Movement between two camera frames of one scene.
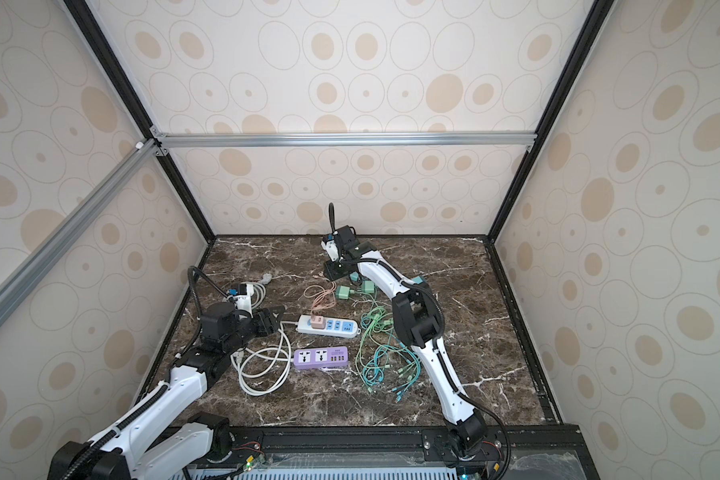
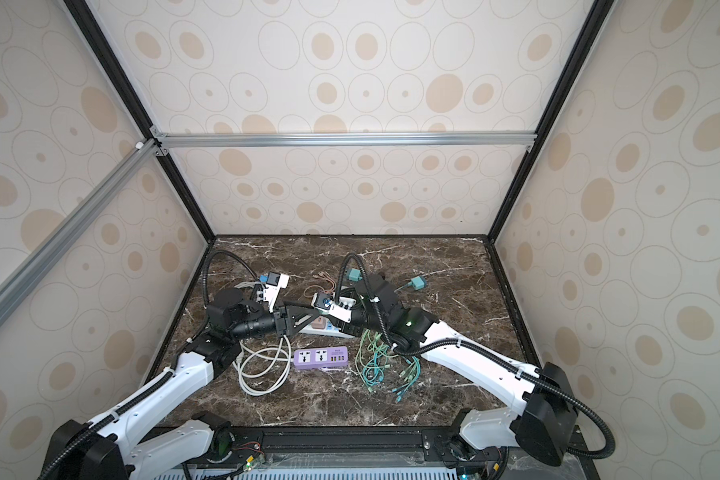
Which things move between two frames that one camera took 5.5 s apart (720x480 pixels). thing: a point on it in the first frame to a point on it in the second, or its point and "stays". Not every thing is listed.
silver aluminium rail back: x=344 y=140 stays
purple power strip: x=317 y=358 stays
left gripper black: x=271 y=325 to x=284 y=325
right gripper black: x=331 y=270 to x=348 y=328
